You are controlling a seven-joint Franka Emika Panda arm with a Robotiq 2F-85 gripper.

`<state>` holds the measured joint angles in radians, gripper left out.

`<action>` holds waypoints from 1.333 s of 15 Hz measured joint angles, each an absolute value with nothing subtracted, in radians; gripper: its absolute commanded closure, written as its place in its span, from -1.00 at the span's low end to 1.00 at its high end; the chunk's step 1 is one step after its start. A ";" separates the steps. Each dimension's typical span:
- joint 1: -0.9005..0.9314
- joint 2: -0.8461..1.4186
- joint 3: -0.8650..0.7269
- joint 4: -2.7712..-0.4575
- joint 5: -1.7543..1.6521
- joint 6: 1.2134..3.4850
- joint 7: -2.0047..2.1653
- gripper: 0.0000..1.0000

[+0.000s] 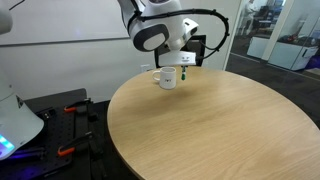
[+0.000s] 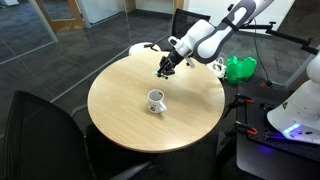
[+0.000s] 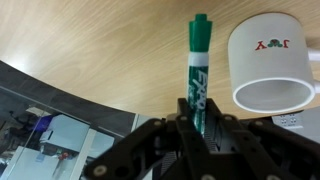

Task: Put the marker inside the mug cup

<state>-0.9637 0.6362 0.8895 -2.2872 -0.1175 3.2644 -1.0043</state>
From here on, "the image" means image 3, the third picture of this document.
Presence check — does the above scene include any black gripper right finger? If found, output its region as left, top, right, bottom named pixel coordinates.
left=202, top=99, right=320, bottom=180

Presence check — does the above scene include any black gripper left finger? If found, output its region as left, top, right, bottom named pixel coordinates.
left=83, top=97, right=214, bottom=180

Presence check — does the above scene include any green dry erase marker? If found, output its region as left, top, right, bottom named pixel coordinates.
left=184, top=13, right=214, bottom=134

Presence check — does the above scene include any white mug with joy print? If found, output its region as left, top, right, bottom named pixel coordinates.
left=227, top=12, right=320, bottom=115

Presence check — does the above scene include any white cabinet with printer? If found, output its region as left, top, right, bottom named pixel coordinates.
left=38, top=113, right=116, bottom=164

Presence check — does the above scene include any white glass wall post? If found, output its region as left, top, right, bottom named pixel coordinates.
left=68, top=128, right=98, bottom=180

